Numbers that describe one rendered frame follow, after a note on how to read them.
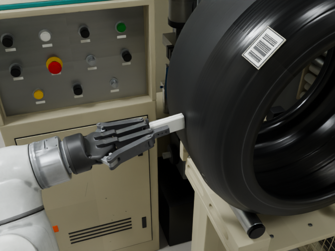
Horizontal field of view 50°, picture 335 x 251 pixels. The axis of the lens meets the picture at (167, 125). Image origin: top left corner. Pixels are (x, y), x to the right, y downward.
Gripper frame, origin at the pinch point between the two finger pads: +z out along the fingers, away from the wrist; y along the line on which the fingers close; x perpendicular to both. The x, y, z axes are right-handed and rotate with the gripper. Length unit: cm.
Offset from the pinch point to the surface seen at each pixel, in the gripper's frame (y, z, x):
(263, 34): -8.8, 15.9, -18.5
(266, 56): -11.6, 14.8, -16.2
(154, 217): 54, -2, 93
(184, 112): 0.0, 3.9, -1.9
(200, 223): 31, 13, 77
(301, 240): -11, 28, 41
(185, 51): 6.8, 7.7, -11.2
